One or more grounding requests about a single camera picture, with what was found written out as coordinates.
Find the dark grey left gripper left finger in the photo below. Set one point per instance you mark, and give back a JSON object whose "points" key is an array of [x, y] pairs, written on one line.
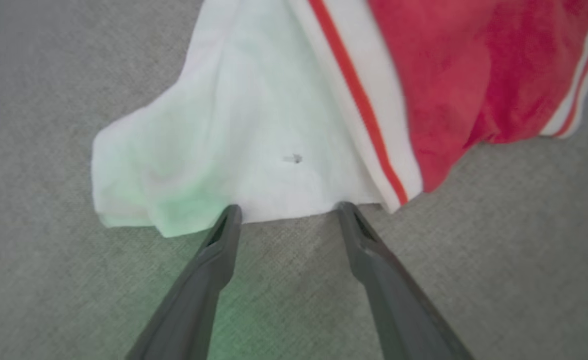
{"points": [[194, 300]]}

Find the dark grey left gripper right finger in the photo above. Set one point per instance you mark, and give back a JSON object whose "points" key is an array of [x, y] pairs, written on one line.
{"points": [[393, 300]]}

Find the red and white shirt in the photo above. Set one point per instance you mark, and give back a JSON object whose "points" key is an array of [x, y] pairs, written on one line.
{"points": [[274, 100]]}

